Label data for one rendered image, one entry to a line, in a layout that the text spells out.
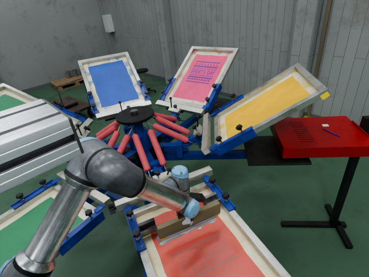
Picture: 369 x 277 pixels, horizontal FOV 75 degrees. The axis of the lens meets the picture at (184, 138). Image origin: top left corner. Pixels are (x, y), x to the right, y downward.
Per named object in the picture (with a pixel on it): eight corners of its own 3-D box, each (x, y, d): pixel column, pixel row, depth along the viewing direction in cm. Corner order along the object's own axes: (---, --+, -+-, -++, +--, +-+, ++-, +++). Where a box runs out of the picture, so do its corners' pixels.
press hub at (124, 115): (183, 229, 253) (166, 112, 183) (147, 245, 241) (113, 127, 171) (169, 204, 285) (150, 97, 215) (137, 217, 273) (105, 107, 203)
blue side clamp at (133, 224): (148, 254, 130) (145, 247, 126) (139, 259, 128) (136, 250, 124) (134, 215, 154) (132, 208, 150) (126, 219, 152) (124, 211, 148)
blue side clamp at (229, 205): (235, 214, 147) (235, 206, 143) (228, 217, 145) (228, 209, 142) (211, 184, 171) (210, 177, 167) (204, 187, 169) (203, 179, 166)
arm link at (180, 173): (166, 170, 109) (179, 161, 114) (169, 188, 114) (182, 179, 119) (178, 177, 104) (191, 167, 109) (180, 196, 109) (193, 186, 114)
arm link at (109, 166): (123, 156, 61) (206, 200, 98) (101, 142, 68) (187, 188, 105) (98, 197, 60) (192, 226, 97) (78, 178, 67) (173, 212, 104)
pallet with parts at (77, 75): (86, 76, 813) (83, 66, 796) (97, 79, 759) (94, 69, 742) (50, 86, 747) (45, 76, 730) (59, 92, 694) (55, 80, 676)
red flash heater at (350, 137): (342, 126, 208) (346, 114, 202) (373, 158, 169) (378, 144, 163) (269, 129, 216) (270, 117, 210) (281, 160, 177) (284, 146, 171)
